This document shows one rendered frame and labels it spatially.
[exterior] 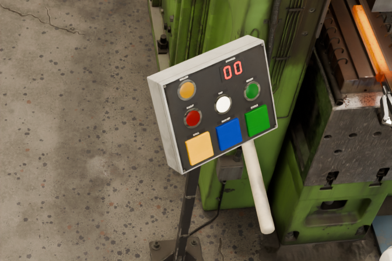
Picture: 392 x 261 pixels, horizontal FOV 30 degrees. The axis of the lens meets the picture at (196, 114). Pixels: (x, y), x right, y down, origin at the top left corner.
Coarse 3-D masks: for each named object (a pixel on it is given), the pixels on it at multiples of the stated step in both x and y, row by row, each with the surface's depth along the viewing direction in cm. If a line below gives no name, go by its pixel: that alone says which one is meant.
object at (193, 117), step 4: (192, 112) 197; (196, 112) 198; (188, 116) 197; (192, 116) 197; (196, 116) 198; (188, 120) 197; (192, 120) 198; (196, 120) 198; (188, 124) 198; (192, 124) 198; (196, 124) 199
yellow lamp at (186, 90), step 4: (184, 84) 193; (188, 84) 194; (192, 84) 195; (180, 88) 193; (184, 88) 193; (188, 88) 194; (192, 88) 195; (180, 92) 193; (184, 92) 194; (188, 92) 194; (192, 92) 195; (184, 96) 194; (188, 96) 195
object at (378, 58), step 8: (360, 8) 244; (360, 16) 242; (360, 24) 240; (368, 24) 240; (368, 32) 237; (368, 40) 235; (376, 40) 235; (376, 48) 233; (376, 56) 231; (376, 64) 230; (384, 64) 229; (384, 72) 226
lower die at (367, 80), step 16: (336, 0) 249; (336, 16) 244; (352, 16) 243; (368, 16) 244; (336, 32) 240; (352, 32) 240; (384, 32) 241; (352, 48) 235; (368, 48) 234; (384, 48) 236; (352, 64) 232; (368, 64) 231; (352, 80) 228; (368, 80) 229
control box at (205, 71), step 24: (216, 48) 204; (240, 48) 201; (264, 48) 204; (168, 72) 196; (192, 72) 194; (216, 72) 198; (264, 72) 207; (168, 96) 192; (192, 96) 196; (216, 96) 200; (240, 96) 205; (264, 96) 209; (168, 120) 195; (216, 120) 203; (240, 120) 207; (168, 144) 201; (216, 144) 205; (240, 144) 210; (192, 168) 203
